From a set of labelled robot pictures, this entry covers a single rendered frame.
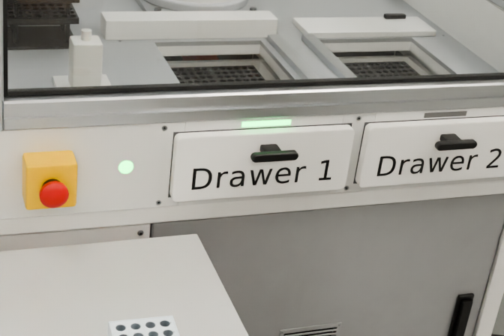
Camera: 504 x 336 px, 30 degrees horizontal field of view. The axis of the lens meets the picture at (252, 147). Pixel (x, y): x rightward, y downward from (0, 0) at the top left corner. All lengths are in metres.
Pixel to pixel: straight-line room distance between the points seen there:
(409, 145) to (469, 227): 0.27
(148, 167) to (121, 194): 0.06
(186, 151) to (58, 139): 0.19
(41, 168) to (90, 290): 0.18
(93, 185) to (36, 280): 0.16
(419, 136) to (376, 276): 0.30
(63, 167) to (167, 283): 0.22
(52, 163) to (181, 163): 0.20
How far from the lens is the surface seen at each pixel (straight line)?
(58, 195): 1.32
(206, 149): 1.41
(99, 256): 1.41
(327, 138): 1.47
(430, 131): 1.56
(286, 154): 1.41
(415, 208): 1.67
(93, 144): 1.38
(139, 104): 1.36
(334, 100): 1.46
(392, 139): 1.53
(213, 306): 1.33
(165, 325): 1.24
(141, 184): 1.43
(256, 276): 1.61
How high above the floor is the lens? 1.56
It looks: 27 degrees down
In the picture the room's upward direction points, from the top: 7 degrees clockwise
